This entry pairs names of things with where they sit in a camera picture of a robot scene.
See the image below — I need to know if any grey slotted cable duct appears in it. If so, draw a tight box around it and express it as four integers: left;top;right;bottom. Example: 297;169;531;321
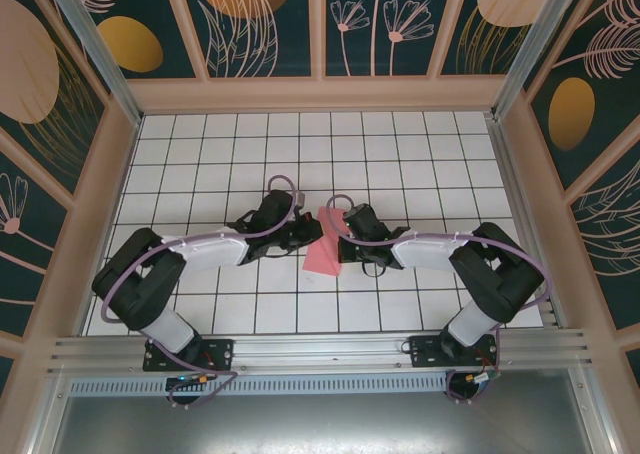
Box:
67;372;451;398

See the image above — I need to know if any long aluminium mounting rail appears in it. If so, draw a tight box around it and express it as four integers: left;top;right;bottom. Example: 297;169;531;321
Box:
47;327;596;380

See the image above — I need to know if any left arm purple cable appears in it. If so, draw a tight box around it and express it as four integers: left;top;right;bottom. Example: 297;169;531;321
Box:
99;175;307;409

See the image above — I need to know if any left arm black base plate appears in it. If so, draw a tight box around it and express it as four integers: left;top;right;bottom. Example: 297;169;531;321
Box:
142;337;236;373

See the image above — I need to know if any aluminium corner post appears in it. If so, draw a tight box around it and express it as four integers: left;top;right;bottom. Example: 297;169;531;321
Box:
491;0;595;121
39;0;145;128

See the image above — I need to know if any shiny metal sheet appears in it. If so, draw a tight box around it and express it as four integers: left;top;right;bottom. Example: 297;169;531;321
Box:
29;368;616;454

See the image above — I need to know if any aluminium table side rail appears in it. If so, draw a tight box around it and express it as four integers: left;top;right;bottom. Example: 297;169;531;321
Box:
484;113;569;331

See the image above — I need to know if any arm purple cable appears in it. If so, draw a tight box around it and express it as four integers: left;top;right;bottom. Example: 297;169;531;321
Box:
327;193;550;405
99;175;307;409

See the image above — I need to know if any pink paper sheet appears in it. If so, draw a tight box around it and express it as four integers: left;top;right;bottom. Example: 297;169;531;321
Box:
302;206;352;278

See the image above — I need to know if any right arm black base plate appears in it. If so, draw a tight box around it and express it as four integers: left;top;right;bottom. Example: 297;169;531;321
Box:
408;334;501;370

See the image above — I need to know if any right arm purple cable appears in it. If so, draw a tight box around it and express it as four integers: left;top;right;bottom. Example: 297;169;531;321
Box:
327;193;550;405

